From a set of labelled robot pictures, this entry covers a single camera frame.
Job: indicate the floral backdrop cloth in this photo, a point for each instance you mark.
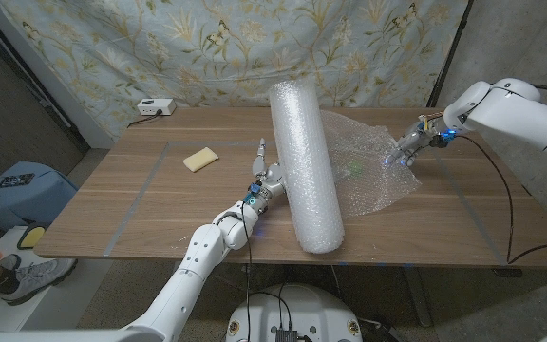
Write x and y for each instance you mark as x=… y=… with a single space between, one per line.
x=207 y=52

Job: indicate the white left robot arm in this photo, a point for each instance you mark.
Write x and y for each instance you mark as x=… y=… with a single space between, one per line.
x=183 y=285

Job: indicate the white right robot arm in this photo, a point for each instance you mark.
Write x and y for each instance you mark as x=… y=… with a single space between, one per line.
x=515 y=116

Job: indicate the yellow sponge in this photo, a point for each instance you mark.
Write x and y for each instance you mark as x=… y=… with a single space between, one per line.
x=201 y=159

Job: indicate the white floor platform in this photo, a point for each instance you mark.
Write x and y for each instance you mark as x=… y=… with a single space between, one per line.
x=26 y=304

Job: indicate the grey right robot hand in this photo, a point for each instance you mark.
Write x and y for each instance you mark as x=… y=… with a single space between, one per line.
x=416 y=140

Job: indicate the black torso device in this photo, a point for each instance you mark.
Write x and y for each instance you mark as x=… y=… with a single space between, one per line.
x=285 y=335

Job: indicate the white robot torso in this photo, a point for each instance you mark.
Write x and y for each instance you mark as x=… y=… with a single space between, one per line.
x=297 y=309

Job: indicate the green plastic cap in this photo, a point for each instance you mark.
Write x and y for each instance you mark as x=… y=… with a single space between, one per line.
x=355 y=168

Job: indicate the grey metal table leg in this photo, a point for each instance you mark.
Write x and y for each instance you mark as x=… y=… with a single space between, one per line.
x=418 y=294

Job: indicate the white power strip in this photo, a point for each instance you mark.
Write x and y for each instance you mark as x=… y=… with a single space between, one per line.
x=156 y=106

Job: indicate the bubble wrap roll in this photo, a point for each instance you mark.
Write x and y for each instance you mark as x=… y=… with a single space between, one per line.
x=309 y=180

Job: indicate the black backdrop pole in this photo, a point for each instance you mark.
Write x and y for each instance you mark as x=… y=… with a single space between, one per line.
x=449 y=52

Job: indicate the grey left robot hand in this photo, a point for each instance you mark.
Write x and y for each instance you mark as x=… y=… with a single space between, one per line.
x=268 y=183

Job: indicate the yellow black-rimmed pad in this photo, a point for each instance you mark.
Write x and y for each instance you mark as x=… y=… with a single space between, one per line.
x=31 y=236

